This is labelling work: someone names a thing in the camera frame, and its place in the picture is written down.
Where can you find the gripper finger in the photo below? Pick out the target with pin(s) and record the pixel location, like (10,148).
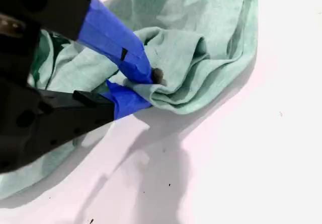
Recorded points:
(108,32)
(63,115)

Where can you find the pale green T-shirt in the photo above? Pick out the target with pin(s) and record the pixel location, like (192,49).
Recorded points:
(201,20)

